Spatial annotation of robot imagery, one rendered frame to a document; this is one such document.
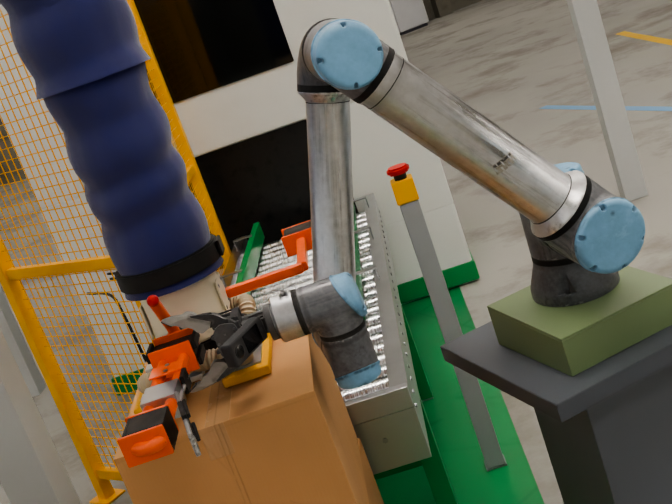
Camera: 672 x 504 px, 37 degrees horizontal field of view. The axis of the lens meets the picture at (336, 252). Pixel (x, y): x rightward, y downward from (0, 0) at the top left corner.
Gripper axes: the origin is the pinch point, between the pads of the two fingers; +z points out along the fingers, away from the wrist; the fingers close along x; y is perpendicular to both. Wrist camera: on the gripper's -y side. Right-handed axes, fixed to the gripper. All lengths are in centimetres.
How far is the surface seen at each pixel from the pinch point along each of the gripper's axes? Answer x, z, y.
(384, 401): -49, -31, 61
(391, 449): -62, -29, 61
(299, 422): -18.5, -18.2, -4.1
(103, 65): 54, -5, 17
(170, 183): 28.4, -8.1, 20.1
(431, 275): -39, -55, 116
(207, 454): -18.6, 0.1, -4.4
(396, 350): -48, -38, 90
